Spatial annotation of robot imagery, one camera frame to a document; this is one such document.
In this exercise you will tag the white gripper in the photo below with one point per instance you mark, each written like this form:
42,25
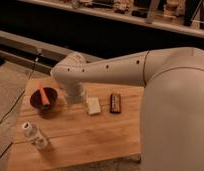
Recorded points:
75,93

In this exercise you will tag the white sponge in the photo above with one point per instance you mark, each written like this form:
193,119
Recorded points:
93,106

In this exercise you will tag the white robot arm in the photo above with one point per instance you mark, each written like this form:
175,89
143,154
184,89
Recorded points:
172,107

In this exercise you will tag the orange carrot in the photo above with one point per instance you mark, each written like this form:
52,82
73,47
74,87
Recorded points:
44,98

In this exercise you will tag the dark chocolate bar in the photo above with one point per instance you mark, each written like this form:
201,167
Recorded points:
115,103

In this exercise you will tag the background wooden shelf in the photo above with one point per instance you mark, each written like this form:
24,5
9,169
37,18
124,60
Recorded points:
122,10

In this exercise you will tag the metal rail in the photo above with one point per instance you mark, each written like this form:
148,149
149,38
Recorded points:
29,52

